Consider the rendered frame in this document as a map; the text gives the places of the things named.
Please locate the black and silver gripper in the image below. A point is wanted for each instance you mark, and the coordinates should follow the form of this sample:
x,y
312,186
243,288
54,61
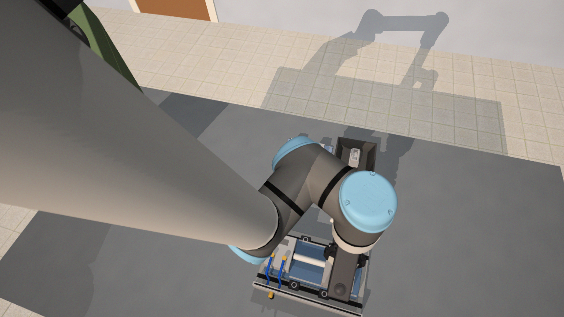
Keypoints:
x,y
329,254

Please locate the beige block with rectangular pocket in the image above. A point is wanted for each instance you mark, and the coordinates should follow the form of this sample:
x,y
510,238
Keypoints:
x,y
354,157

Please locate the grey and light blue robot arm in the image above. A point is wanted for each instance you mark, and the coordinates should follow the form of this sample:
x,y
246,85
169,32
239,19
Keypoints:
x,y
78,139

